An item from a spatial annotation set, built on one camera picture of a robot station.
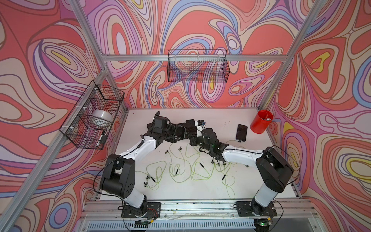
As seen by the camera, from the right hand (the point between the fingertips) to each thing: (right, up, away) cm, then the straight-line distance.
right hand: (187, 137), depth 86 cm
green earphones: (-20, -20, 0) cm, 29 cm away
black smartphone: (+2, +6, -5) cm, 8 cm away
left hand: (-3, +5, +1) cm, 6 cm away
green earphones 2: (-5, -20, +2) cm, 21 cm away
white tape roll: (-44, +12, -14) cm, 48 cm away
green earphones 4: (+27, -24, -2) cm, 36 cm away
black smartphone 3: (+40, +2, +19) cm, 45 cm away
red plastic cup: (+50, +10, +10) cm, 52 cm away
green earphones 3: (+2, -14, +7) cm, 15 cm away
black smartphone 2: (-4, +4, -1) cm, 6 cm away
